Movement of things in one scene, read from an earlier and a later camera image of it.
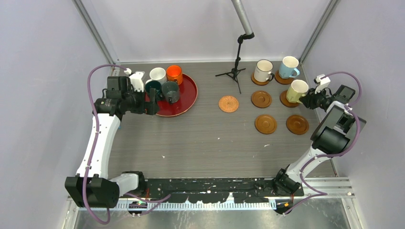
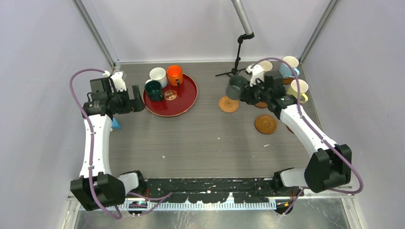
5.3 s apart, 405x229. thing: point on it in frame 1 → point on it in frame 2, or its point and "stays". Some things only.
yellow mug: [298, 88] stays
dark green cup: [170, 90] → [237, 83]
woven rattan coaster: [228, 104] stays
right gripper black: [308, 100] → [247, 95]
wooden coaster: [283, 81] stays
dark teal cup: [154, 84] stays
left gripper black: [153, 108] → [127, 109]
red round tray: [188, 96] stays
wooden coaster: [265, 124] stays
